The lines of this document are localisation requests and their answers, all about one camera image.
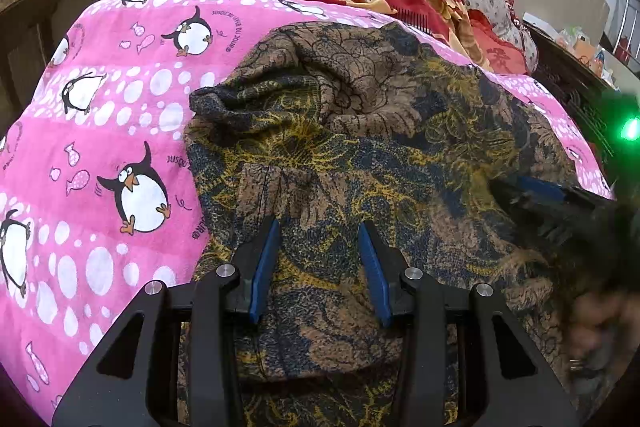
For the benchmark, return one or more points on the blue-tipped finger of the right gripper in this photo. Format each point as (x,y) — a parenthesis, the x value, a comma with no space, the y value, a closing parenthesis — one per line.
(524,192)

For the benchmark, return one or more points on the brown floral patterned garment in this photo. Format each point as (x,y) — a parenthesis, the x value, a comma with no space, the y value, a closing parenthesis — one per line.
(325,126)

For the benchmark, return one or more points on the person's right hand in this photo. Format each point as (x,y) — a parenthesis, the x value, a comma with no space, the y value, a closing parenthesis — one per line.
(601,339)

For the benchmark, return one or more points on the pink penguin bed sheet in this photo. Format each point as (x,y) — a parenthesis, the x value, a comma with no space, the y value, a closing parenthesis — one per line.
(97,194)

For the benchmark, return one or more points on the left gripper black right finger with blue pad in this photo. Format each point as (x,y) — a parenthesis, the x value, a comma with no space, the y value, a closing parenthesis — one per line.
(503,379)

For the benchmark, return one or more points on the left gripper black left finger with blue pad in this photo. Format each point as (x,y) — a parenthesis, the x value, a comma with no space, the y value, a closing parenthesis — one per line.
(131,376)

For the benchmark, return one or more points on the dark wooden headboard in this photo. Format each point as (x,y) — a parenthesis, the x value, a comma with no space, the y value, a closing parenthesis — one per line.
(576,88)

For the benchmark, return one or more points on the dark wooden chair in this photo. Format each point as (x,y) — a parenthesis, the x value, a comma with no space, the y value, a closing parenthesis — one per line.
(19,21)

